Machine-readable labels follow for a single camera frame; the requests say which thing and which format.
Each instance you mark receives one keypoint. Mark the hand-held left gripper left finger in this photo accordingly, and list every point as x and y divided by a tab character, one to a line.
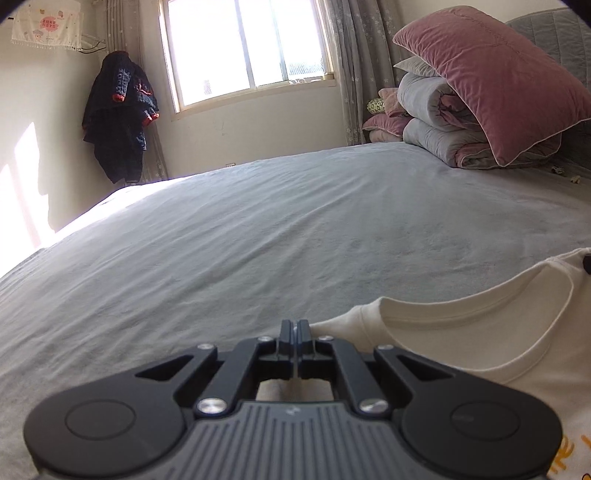
286	341

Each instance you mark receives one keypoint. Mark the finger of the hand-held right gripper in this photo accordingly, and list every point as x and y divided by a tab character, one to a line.
588	263

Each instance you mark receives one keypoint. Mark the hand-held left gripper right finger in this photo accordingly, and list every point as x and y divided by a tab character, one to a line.
304	341

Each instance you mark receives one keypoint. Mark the cream t-shirt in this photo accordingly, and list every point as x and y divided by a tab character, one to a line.
461	323

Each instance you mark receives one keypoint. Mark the small brown scraps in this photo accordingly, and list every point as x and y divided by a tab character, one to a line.
558	170

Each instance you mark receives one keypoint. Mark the grey bed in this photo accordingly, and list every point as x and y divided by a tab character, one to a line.
231	240

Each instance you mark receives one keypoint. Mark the folded grey quilt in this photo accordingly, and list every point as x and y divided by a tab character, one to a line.
429	134

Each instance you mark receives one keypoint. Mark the large pink velvet pillow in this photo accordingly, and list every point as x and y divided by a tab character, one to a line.
498	78

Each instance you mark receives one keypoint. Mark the grey quilted headboard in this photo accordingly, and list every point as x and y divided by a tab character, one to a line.
558	37

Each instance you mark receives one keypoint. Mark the small pink pillow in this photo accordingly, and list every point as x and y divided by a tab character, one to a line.
385	127

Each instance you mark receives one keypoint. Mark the green patterned item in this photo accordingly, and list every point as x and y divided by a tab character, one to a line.
375	106

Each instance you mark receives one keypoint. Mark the pink folded cloth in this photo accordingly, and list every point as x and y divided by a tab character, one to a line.
392	101

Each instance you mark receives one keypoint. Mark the white pillow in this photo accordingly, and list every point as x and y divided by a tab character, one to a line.
415	68

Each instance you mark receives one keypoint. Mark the dark hanging jacket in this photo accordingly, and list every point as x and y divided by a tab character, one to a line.
115	129

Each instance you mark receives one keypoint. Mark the grey star-patterned curtain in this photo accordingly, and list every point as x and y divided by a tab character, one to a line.
360	55

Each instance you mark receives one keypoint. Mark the window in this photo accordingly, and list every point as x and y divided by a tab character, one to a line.
244	46

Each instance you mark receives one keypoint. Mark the white fringed wall cover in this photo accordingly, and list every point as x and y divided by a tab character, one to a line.
46	25

